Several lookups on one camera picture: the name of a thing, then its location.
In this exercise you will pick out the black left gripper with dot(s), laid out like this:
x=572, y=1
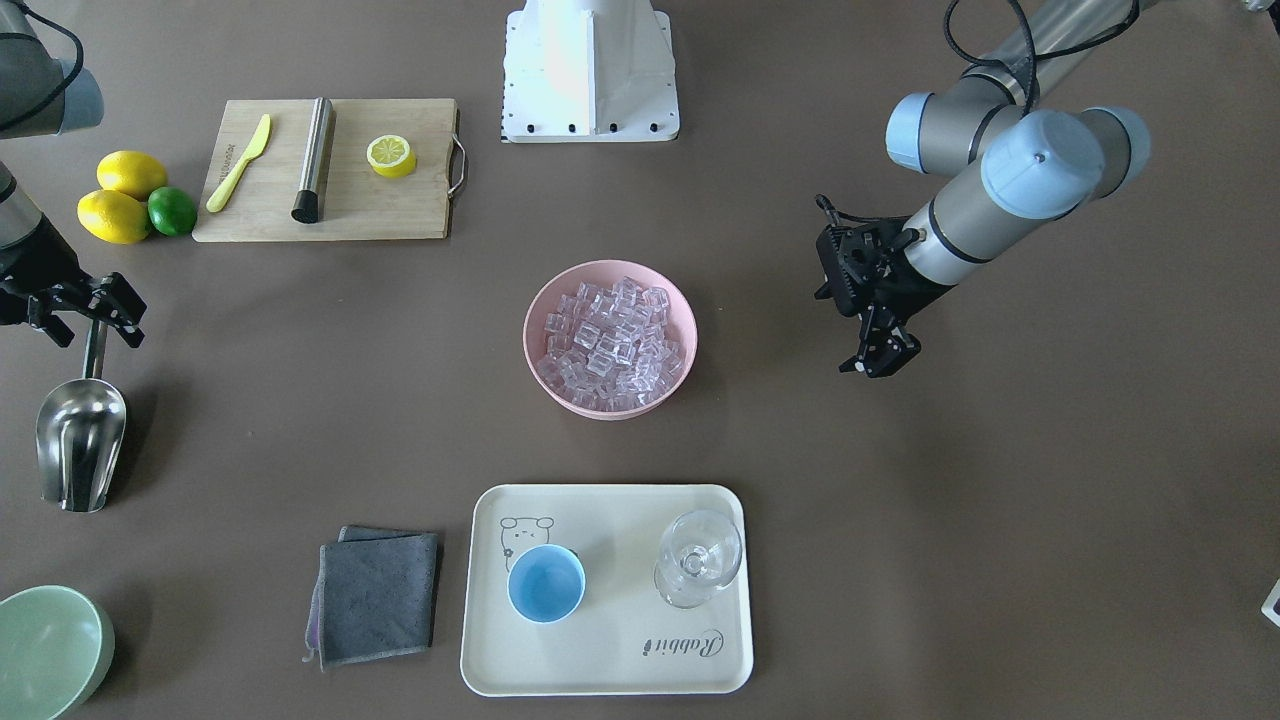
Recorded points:
x=913, y=293

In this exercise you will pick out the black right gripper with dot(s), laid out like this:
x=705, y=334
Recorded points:
x=35, y=262

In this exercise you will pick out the stainless steel ice scoop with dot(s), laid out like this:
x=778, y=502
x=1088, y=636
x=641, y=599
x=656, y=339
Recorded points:
x=79, y=434

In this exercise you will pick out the pink bowl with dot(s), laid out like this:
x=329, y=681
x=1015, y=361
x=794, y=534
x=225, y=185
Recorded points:
x=608, y=272

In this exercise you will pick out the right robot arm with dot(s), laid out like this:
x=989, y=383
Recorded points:
x=47, y=90

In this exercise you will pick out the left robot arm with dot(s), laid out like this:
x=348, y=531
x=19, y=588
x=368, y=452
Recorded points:
x=1010, y=167

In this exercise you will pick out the clear ice cubes pile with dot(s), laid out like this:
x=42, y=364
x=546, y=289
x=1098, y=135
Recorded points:
x=610, y=348

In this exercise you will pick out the light blue plastic cup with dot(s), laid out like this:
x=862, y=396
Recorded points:
x=546, y=584

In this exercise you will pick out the lower whole yellow lemon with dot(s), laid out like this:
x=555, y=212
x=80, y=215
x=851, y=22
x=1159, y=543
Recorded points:
x=114, y=217

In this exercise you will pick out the whole yellow lemon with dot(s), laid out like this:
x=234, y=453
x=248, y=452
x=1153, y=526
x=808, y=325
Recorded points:
x=134, y=173
x=114, y=217

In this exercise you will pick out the green lime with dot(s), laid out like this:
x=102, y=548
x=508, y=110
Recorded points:
x=171, y=211

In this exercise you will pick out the upper whole yellow lemon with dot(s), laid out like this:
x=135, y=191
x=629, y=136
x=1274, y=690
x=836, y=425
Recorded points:
x=134, y=173

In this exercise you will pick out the yellow plastic knife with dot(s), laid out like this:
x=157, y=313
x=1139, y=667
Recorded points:
x=253, y=150

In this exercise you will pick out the steel muddler black tip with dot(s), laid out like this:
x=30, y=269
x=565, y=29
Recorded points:
x=308, y=199

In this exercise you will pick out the clear wine glass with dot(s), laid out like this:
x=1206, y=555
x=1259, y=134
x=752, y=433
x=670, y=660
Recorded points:
x=700, y=554

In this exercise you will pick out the bamboo cutting board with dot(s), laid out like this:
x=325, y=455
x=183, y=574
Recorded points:
x=356, y=203

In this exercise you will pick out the pale green bowl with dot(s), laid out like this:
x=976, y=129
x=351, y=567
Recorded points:
x=56, y=648

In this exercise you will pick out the half lemon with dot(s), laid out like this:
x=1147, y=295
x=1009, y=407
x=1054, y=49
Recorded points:
x=391, y=156

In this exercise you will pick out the cream rabbit serving tray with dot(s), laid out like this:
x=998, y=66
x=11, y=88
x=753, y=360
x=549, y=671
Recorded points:
x=623, y=639

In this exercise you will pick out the folded grey cloth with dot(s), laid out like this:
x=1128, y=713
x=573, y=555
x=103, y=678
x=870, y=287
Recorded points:
x=374, y=596

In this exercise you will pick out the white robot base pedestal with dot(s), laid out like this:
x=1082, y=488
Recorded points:
x=589, y=72

